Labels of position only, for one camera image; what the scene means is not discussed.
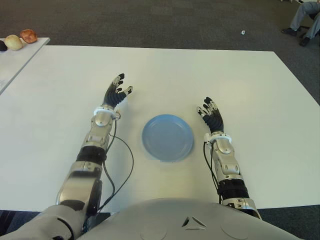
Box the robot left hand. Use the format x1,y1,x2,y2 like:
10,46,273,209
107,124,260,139
102,73,134,111

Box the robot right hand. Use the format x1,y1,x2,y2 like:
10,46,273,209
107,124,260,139
196,96,225,135

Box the blue round plate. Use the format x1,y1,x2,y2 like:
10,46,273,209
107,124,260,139
141,113,195,162

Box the white side table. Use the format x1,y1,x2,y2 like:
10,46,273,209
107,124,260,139
0,37,51,96

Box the red-brown round bread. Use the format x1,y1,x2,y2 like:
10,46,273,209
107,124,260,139
19,28,39,45

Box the grey robot torso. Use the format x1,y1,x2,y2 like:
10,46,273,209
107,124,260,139
77,197,301,240

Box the pale round fruit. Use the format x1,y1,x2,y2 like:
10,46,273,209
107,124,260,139
4,34,25,51

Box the seated person in jeans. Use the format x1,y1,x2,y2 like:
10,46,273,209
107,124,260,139
281,0,320,47

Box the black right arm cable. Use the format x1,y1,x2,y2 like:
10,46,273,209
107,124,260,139
203,142,225,205

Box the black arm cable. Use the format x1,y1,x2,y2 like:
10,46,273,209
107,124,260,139
98,117,135,213
203,142,225,205

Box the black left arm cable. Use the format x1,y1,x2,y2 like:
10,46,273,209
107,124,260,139
98,117,135,213

